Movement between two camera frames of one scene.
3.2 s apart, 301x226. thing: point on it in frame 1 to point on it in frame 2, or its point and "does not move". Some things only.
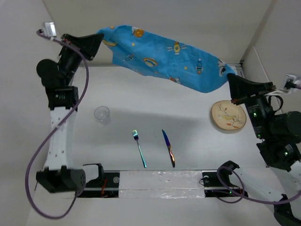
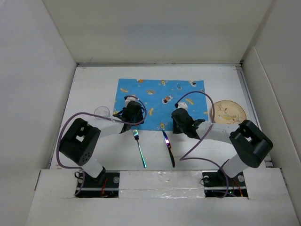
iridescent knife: (170, 149) does not move
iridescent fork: (136, 137) does not move
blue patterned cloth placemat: (139, 49) to (160, 97)
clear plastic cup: (102, 115) does not move
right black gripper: (239, 88) to (175, 129)
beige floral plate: (228, 115) does not move
